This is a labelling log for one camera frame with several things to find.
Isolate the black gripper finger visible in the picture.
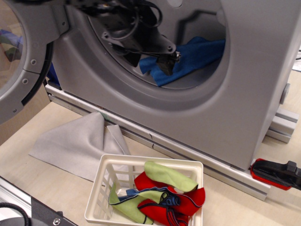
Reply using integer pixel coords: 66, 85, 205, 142
156, 56, 174, 76
111, 44, 142, 67

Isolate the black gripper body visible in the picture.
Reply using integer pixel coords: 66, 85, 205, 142
101, 4, 181, 63

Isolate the blue cloth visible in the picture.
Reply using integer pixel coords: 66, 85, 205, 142
139, 37, 226, 87

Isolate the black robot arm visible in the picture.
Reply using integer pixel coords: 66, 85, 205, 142
21, 0, 181, 76

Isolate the grey toy washing machine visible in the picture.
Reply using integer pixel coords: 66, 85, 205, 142
53, 0, 301, 169

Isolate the grey washing machine door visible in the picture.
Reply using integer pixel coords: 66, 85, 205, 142
0, 0, 69, 123

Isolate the white plastic laundry basket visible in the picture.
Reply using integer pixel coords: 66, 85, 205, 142
85, 154, 204, 226

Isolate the grey felt cloth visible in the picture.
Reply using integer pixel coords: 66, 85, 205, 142
29, 112, 130, 181

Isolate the aluminium extrusion side block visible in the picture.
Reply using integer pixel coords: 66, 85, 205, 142
266, 108, 300, 143

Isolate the light green cloth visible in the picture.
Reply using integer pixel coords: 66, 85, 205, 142
109, 161, 204, 226

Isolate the red cloth with dark trim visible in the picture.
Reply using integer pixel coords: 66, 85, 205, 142
134, 172, 206, 226

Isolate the red and black clamp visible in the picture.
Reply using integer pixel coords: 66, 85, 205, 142
250, 159, 301, 191

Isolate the black metal mounting plate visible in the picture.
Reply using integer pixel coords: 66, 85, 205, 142
31, 197, 76, 226

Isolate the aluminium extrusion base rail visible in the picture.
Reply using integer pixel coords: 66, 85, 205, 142
45, 84, 270, 201

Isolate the aluminium frame rail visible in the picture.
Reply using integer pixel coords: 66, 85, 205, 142
0, 177, 32, 220

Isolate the black braided cable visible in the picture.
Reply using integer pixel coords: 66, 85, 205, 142
0, 202, 31, 226

